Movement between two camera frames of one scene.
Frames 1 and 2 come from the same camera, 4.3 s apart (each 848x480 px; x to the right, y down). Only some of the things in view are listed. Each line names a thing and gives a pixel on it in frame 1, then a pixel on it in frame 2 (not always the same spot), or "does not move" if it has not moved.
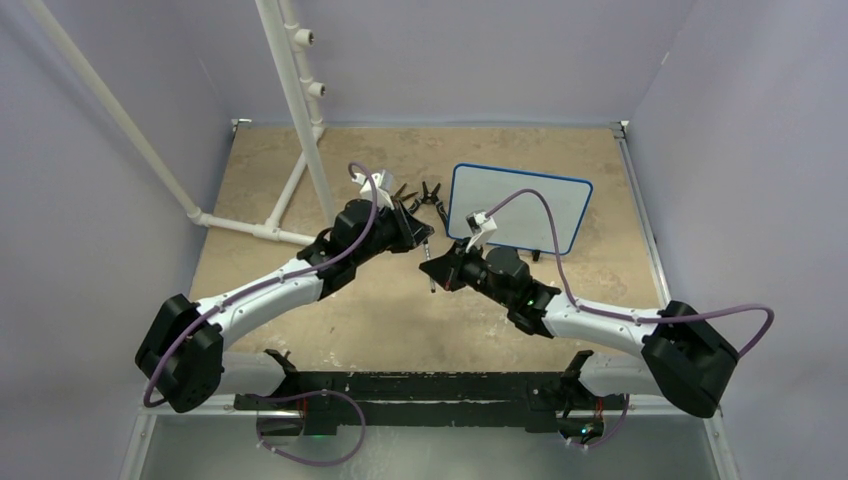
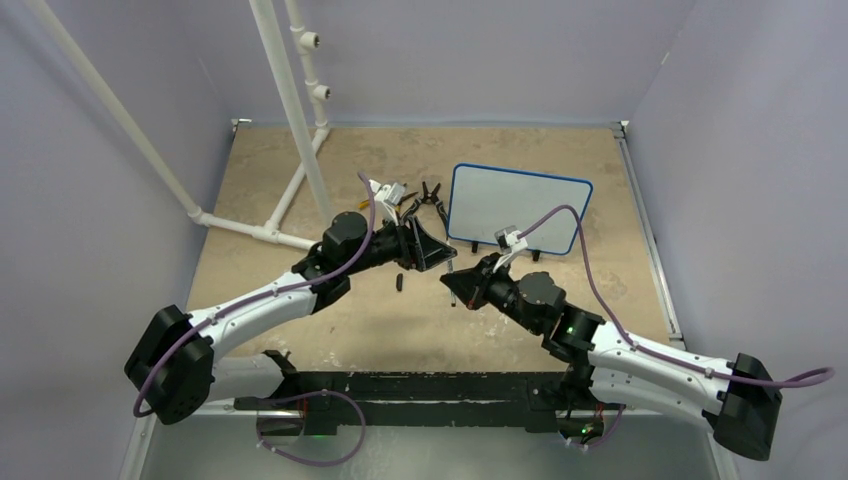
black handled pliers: (429, 198) does not move
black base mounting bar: (492, 401) does not move
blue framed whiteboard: (524, 221) does not move
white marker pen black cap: (426, 246) → (450, 270)
